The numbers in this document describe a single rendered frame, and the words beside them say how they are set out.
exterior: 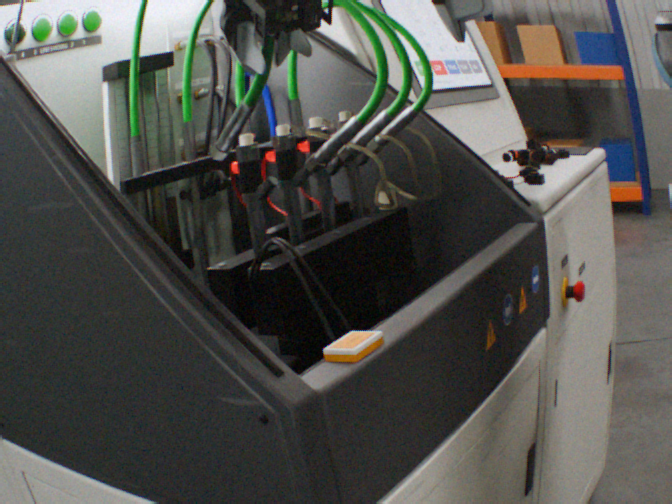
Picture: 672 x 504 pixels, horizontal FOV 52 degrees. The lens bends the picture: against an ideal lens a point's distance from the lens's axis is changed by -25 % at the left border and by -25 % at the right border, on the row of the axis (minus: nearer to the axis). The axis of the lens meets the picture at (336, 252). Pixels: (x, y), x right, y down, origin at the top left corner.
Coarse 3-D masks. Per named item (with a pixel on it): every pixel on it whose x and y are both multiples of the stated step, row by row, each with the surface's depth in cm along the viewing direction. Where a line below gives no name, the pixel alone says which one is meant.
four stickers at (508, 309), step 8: (536, 264) 116; (536, 272) 116; (536, 280) 116; (520, 288) 109; (536, 288) 116; (520, 296) 109; (504, 304) 103; (512, 304) 106; (520, 304) 109; (504, 312) 103; (512, 312) 106; (520, 312) 109; (488, 320) 98; (504, 320) 103; (488, 328) 98; (504, 328) 104; (488, 336) 98; (488, 344) 98
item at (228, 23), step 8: (224, 0) 73; (232, 0) 73; (224, 8) 73; (232, 8) 74; (224, 16) 74; (232, 16) 74; (240, 16) 74; (224, 24) 74; (232, 24) 75; (224, 32) 76; (232, 32) 76; (232, 40) 77; (232, 48) 78
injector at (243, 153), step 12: (252, 144) 102; (240, 156) 102; (252, 156) 102; (240, 168) 102; (252, 168) 102; (240, 180) 103; (252, 180) 102; (276, 180) 102; (252, 192) 103; (264, 192) 102; (252, 204) 103; (252, 216) 104; (252, 228) 104; (264, 228) 104; (252, 240) 104; (264, 240) 104
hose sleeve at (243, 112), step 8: (240, 104) 86; (256, 104) 86; (240, 112) 86; (248, 112) 86; (232, 120) 88; (240, 120) 87; (232, 128) 88; (240, 128) 88; (224, 136) 89; (232, 136) 89; (224, 144) 90; (232, 144) 91
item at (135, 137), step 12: (144, 0) 102; (144, 12) 104; (132, 48) 107; (264, 48) 80; (132, 60) 108; (132, 72) 109; (132, 84) 109; (252, 84) 84; (264, 84) 83; (132, 96) 110; (252, 96) 84; (132, 108) 110; (132, 120) 111; (132, 132) 111
